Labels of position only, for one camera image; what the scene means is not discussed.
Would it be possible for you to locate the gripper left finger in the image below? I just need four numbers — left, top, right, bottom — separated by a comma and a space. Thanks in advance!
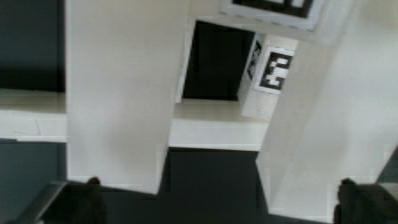
10, 176, 108, 224

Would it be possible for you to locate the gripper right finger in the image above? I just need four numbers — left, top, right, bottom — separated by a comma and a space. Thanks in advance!
332, 179, 398, 224

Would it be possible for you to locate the white chair back frame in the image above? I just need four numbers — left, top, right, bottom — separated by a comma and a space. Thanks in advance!
65, 0, 398, 221

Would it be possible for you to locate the white chair leg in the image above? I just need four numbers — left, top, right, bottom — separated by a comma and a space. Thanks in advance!
238, 33, 295, 121

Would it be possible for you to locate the white U-shaped obstacle wall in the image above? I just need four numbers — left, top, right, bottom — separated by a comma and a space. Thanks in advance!
0, 88, 268, 151

